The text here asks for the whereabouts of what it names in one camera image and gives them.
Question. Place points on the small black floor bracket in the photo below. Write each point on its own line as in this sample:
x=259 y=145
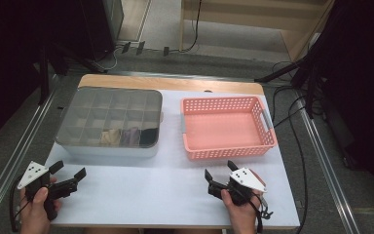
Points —
x=166 y=51
x=140 y=47
x=126 y=47

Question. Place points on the metal floor rail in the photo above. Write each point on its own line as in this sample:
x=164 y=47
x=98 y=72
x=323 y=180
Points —
x=13 y=159
x=326 y=165

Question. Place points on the black curtain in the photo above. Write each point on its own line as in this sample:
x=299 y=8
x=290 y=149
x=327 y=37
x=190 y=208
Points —
x=363 y=81
x=6 y=48

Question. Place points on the pink plastic basket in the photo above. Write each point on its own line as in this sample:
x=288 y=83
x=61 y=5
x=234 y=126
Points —
x=220 y=130

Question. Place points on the person's left hand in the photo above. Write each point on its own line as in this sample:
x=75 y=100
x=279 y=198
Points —
x=34 y=214

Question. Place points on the grey divided storage box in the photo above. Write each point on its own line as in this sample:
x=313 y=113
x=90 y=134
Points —
x=110 y=152

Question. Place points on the translucent grey box lid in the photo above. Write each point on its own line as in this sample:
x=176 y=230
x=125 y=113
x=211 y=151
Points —
x=87 y=97

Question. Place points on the black tripod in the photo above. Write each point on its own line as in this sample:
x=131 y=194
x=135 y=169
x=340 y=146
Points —
x=310 y=87

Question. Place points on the person's right hand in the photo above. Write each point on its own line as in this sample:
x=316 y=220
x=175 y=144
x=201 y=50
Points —
x=242 y=216

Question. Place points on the dark metal cabinet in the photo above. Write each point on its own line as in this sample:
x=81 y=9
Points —
x=94 y=29

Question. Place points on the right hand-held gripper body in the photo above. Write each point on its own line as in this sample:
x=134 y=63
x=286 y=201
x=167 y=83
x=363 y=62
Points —
x=246 y=178

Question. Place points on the black sock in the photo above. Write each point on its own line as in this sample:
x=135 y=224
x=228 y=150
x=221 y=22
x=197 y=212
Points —
x=146 y=138
x=152 y=134

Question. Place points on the light wooden cabinet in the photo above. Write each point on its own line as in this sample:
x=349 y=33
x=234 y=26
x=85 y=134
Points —
x=240 y=6

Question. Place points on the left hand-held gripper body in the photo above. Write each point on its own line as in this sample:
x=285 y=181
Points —
x=34 y=174

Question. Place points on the black metal stand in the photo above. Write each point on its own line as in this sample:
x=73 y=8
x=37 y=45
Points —
x=45 y=74

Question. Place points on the cream sock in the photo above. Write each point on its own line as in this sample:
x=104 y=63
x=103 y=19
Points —
x=114 y=134
x=107 y=139

